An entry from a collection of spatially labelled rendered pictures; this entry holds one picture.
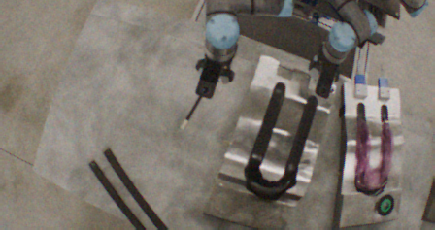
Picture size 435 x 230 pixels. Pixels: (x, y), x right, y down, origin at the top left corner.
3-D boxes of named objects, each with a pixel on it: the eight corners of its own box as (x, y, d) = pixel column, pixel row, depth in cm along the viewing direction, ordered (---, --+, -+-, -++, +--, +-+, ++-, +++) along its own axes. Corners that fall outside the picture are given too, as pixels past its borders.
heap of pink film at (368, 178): (352, 117, 182) (358, 112, 174) (391, 119, 182) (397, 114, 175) (349, 193, 175) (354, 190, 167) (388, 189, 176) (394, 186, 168)
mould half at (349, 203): (340, 87, 190) (347, 78, 180) (395, 93, 191) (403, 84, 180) (331, 229, 177) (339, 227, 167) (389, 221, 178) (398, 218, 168)
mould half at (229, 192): (258, 63, 191) (263, 49, 178) (331, 93, 189) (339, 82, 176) (203, 213, 178) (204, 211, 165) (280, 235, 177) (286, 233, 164)
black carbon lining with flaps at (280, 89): (274, 82, 182) (278, 72, 173) (320, 100, 181) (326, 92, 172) (234, 192, 173) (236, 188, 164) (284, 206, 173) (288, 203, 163)
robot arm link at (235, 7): (247, -10, 153) (250, 24, 150) (204, -11, 152) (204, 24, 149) (249, -21, 145) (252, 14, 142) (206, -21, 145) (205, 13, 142)
